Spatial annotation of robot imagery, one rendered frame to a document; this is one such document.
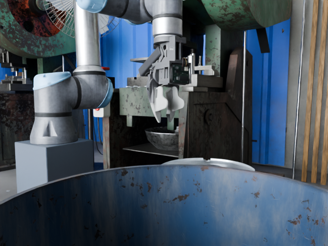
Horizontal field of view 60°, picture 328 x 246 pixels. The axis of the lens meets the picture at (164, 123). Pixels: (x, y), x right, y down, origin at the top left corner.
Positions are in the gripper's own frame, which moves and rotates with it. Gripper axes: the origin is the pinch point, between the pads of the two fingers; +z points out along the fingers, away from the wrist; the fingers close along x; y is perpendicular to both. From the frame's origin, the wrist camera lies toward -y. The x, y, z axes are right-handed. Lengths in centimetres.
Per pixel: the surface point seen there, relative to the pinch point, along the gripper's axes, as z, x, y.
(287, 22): -64, 174, -65
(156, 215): 15.9, -16.8, 20.1
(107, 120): 7, 21, -76
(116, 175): 7.9, -23.3, 17.7
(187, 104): -2.2, 35.8, -30.3
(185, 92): -7.2, 35.5, -31.2
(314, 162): 41, 155, -31
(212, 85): -11, 65, -43
